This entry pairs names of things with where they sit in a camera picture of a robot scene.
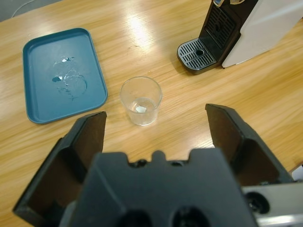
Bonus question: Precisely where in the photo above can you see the clear glass cup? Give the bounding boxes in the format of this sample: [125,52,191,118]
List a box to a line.
[119,76,163,127]

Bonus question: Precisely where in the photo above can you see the blue plastic tray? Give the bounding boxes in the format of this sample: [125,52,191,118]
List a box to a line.
[22,27,108,125]

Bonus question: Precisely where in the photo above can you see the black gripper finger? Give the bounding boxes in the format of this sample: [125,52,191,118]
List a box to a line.
[205,103,295,187]
[13,111,107,224]

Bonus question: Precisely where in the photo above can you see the silver grate drip tray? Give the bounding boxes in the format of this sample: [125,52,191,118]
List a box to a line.
[177,38,218,75]

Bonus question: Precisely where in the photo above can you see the white coffee machine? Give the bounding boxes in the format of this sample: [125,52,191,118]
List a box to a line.
[198,0,303,69]

